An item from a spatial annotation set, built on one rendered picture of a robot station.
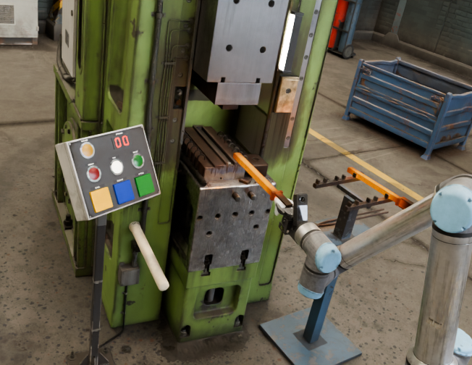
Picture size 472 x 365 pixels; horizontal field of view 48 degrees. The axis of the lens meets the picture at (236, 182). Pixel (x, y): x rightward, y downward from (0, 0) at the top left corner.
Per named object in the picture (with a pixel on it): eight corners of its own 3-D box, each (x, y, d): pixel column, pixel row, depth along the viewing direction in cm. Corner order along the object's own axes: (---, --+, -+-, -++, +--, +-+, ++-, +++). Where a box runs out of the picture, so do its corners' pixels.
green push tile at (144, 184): (155, 191, 206) (150, 172, 205) (140, 197, 200) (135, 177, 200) (152, 191, 207) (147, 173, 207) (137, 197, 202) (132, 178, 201)
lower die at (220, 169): (243, 178, 242) (246, 161, 238) (203, 181, 233) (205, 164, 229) (208, 140, 275) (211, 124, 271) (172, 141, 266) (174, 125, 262)
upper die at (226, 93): (258, 105, 226) (261, 83, 222) (214, 104, 217) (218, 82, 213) (219, 73, 259) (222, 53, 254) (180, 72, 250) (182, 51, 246)
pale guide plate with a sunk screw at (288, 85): (292, 112, 251) (299, 77, 243) (275, 112, 247) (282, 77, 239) (289, 111, 252) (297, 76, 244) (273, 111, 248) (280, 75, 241)
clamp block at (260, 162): (266, 177, 247) (269, 164, 244) (250, 178, 244) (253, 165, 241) (255, 165, 257) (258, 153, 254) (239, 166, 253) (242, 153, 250)
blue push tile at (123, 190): (135, 198, 199) (129, 179, 197) (119, 204, 194) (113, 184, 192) (132, 198, 200) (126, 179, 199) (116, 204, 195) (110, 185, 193)
